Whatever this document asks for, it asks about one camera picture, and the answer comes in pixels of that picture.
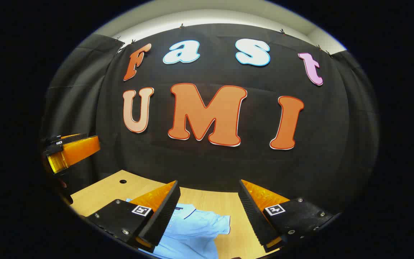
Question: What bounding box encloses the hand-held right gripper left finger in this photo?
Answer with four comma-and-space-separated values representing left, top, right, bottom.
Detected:
87, 181, 181, 253

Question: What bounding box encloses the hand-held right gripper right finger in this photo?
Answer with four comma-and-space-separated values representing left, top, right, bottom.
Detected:
238, 179, 334, 253

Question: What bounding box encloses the light blue T-shirt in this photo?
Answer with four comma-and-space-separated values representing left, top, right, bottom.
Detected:
126, 198, 231, 259

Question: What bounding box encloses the black backdrop cloth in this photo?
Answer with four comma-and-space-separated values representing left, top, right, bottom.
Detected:
41, 23, 379, 216

